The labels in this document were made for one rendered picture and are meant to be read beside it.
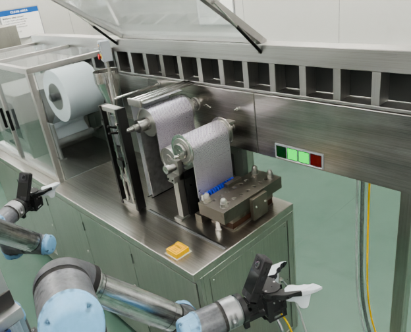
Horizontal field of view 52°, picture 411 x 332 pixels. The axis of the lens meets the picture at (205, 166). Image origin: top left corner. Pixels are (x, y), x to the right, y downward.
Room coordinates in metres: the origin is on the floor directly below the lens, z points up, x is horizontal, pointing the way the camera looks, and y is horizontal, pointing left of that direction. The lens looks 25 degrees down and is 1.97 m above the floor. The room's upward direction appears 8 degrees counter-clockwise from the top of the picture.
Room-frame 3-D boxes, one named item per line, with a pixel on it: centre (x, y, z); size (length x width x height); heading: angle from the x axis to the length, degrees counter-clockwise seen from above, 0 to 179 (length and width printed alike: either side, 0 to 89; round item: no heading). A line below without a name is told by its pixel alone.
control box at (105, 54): (2.20, 0.43, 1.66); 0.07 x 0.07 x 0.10; 20
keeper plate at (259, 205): (1.66, -0.22, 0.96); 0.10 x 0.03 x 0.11; 131
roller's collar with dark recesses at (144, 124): (1.93, 0.27, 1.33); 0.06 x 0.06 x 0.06; 41
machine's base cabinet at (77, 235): (2.50, 0.66, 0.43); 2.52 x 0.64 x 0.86; 41
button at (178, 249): (1.48, 0.16, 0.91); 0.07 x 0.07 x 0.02; 41
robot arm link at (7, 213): (1.39, 0.78, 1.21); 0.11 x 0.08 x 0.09; 164
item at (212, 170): (1.79, -0.04, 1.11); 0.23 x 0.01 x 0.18; 131
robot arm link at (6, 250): (1.38, 0.76, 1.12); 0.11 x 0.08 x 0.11; 74
